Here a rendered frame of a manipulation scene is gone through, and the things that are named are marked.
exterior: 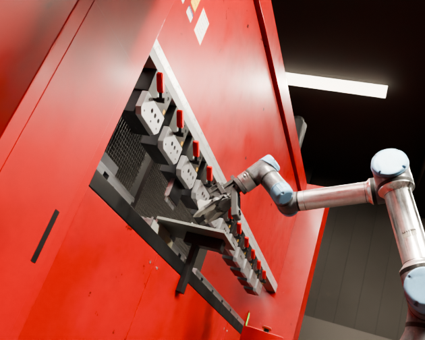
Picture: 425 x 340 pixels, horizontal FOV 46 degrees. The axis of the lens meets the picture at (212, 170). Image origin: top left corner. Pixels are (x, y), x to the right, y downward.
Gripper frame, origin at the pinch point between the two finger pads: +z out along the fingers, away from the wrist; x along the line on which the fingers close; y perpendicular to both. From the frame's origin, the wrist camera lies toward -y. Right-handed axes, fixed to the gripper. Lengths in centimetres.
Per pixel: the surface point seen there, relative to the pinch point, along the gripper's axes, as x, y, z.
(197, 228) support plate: 7.7, -7.7, 1.6
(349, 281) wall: -402, 101, -67
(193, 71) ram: 31, 34, -30
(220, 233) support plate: 6.0, -13.8, -3.8
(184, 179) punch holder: 6.5, 15.1, -3.7
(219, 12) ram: 31, 54, -53
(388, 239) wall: -407, 116, -134
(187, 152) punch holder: 12.3, 20.6, -10.7
